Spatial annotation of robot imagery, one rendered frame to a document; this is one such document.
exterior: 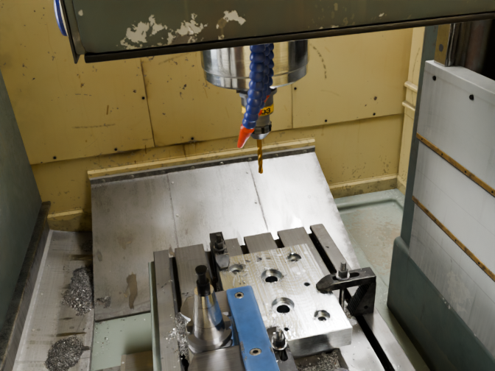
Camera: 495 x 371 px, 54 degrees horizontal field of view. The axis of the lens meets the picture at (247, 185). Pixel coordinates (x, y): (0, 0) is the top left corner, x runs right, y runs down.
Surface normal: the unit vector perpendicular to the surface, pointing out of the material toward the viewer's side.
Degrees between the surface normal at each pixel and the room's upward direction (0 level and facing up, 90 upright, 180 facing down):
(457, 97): 90
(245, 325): 0
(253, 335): 0
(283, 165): 24
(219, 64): 90
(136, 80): 90
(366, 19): 112
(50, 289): 18
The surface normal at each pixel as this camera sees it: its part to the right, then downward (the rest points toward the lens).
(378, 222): -0.06, -0.87
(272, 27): 0.22, 0.76
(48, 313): 0.24, -0.88
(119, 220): 0.03, -0.60
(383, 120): 0.21, 0.47
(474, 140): -0.98, 0.15
